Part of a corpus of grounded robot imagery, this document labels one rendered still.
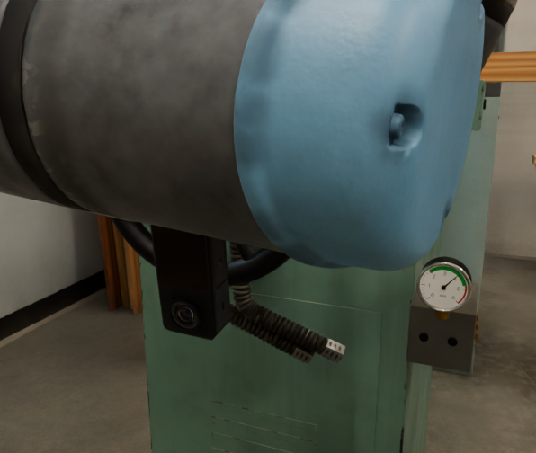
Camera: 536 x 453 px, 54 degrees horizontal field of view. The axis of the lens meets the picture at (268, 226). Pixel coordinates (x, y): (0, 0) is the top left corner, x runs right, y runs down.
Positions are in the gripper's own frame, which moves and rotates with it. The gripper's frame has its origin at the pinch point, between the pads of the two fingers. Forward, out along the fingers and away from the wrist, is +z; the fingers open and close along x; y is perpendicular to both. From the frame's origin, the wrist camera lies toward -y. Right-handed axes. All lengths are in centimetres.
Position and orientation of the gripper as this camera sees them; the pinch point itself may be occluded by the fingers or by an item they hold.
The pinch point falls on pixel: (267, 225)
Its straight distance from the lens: 49.9
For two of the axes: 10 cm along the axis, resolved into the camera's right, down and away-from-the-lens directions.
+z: 3.5, 1.2, 9.3
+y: 1.3, -9.9, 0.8
